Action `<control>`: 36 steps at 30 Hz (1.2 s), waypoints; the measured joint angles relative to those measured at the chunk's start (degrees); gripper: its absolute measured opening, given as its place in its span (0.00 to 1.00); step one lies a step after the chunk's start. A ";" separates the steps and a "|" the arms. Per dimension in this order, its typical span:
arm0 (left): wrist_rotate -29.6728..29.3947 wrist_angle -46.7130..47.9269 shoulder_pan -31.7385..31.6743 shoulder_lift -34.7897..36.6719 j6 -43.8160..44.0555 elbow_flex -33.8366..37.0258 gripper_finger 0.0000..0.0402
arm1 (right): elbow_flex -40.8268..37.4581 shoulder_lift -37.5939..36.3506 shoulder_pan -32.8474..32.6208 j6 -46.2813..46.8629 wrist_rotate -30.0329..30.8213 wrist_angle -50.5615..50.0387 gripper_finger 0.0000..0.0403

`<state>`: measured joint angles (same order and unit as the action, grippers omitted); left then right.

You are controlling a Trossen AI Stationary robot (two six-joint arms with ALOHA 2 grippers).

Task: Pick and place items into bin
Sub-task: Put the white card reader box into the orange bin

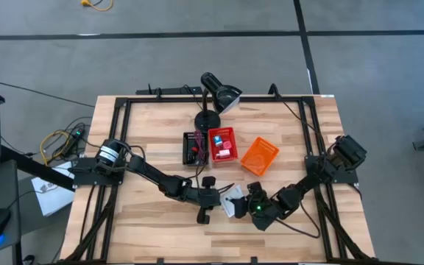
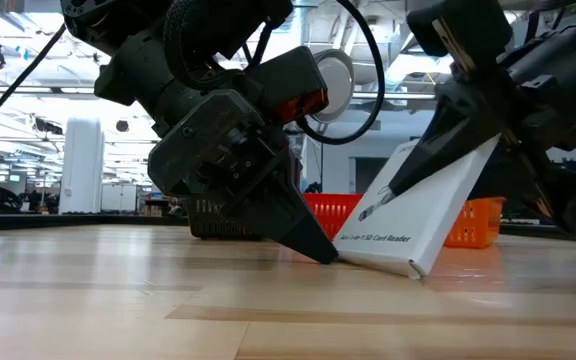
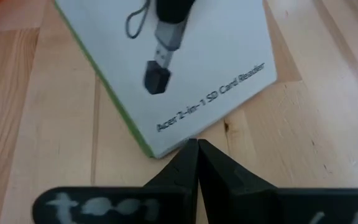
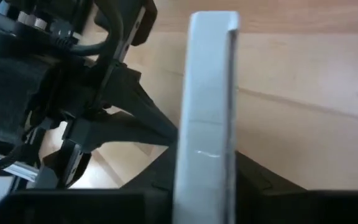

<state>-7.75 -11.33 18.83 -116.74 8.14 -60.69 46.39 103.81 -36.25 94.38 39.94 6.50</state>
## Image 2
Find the orange slotted plastic basket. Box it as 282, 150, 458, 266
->
442, 196, 508, 250

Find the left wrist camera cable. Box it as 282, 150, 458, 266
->
294, 0, 387, 147

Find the white low cabinet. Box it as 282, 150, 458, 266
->
99, 183, 139, 213

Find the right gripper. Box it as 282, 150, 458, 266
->
387, 8, 576, 244

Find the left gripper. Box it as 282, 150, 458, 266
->
146, 89, 340, 266

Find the white building column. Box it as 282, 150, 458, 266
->
58, 116, 106, 216

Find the black slotted plastic basket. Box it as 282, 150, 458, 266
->
184, 196, 265, 242

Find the white card reader box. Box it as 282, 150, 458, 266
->
334, 133, 502, 281

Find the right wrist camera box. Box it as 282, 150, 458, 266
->
406, 0, 515, 72

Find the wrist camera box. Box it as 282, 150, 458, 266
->
246, 45, 331, 127
406, 0, 515, 72

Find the round grey duct end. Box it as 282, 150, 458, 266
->
310, 48, 356, 126

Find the long black left arm cable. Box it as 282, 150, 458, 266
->
0, 23, 68, 140

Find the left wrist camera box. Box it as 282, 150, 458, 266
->
246, 45, 331, 127

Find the red slotted plastic basket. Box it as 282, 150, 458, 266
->
301, 192, 365, 242

